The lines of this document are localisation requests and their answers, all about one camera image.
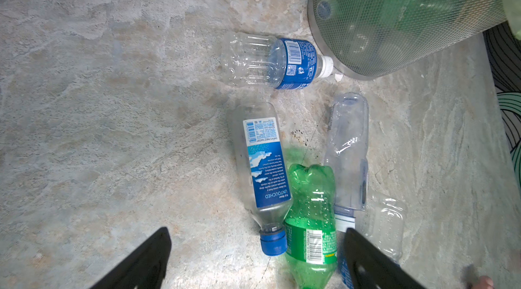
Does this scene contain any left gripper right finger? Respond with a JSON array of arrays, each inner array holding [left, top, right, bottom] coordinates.
[[344, 228, 423, 288]]

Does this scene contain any clear bottle blue scenic label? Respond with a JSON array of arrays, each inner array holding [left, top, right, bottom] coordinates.
[[231, 102, 293, 256]]

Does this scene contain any mesh bin with green bag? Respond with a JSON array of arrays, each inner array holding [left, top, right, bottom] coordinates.
[[307, 0, 506, 80]]

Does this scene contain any small clear bottle blue label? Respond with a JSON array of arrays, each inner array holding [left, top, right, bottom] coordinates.
[[335, 191, 408, 288]]

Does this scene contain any tall clear bottle white cap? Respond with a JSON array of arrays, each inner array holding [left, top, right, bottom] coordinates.
[[324, 92, 369, 233]]

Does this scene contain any green soda bottle yellow cap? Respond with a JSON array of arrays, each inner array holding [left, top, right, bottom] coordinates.
[[285, 164, 337, 288]]

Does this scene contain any clear bottle blue label white cap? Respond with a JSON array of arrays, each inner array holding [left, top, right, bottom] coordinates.
[[221, 32, 334, 90]]

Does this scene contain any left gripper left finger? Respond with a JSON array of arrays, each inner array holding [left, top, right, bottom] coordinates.
[[92, 227, 172, 289]]

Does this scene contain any pink flower toy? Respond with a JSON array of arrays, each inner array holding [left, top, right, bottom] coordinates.
[[472, 275, 495, 289]]

